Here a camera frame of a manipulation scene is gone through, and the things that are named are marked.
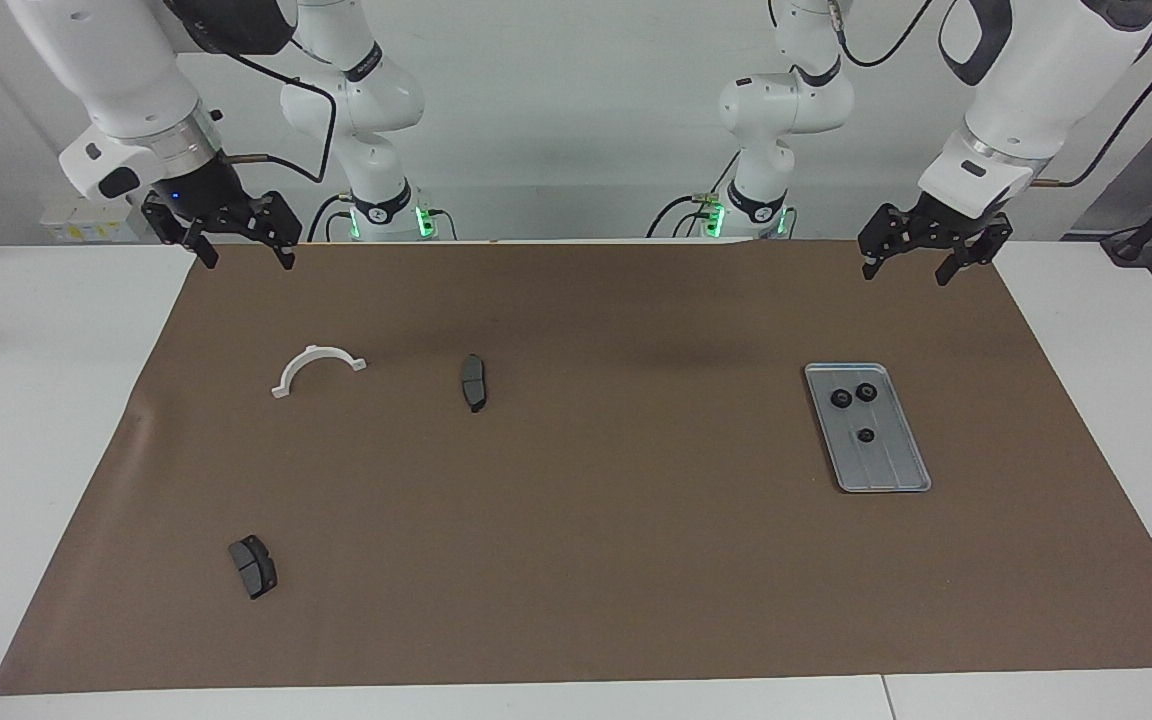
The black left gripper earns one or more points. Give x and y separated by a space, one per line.
951 220

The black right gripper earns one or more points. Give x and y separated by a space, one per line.
206 200

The black bearing gear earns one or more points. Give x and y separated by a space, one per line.
861 393
834 400
861 436

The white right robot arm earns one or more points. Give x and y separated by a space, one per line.
366 100

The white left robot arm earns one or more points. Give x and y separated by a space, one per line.
786 105

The silver metal tray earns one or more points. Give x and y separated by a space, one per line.
886 465

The white background box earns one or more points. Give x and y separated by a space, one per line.
86 215

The gray slim brake pad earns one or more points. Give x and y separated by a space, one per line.
474 383

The black grooved brake pad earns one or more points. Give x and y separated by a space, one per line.
254 568

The brown paper mat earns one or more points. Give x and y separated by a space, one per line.
576 560

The white semicircular bracket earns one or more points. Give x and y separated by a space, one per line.
316 351

